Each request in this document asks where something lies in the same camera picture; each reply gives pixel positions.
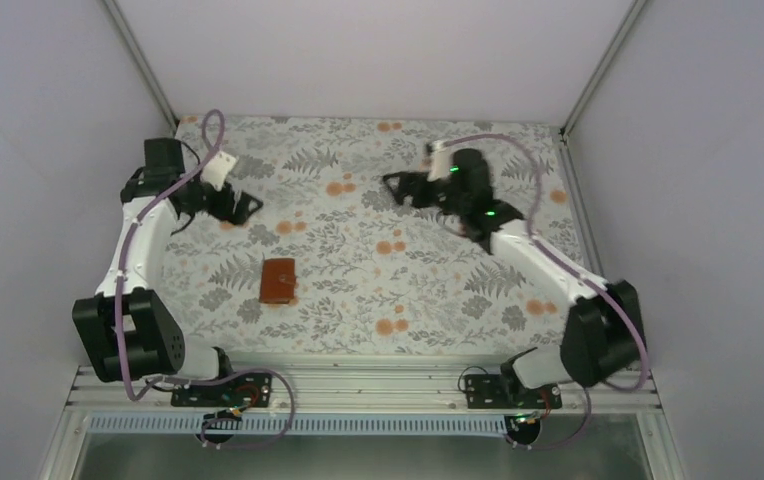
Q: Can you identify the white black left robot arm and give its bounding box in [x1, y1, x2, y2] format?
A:
[72, 138, 263, 382]

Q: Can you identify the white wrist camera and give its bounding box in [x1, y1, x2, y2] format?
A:
[425, 140, 452, 182]
[201, 151, 238, 191]

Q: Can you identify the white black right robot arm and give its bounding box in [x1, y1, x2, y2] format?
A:
[382, 143, 650, 392]

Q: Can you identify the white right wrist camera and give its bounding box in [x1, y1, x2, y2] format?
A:
[425, 140, 452, 182]

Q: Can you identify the brown leather card holder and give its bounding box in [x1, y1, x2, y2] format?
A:
[259, 258, 296, 305]

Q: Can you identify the floral patterned table mat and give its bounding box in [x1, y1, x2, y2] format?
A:
[157, 116, 583, 355]

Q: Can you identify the aluminium rail frame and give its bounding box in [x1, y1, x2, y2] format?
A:
[66, 353, 662, 414]

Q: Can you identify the grey slotted cable duct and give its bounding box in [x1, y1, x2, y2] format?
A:
[87, 412, 506, 437]

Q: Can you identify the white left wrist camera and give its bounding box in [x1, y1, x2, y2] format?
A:
[201, 151, 238, 191]

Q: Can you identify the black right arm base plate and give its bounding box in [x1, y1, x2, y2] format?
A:
[461, 374, 563, 410]

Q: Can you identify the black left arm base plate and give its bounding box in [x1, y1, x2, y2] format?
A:
[170, 372, 273, 410]

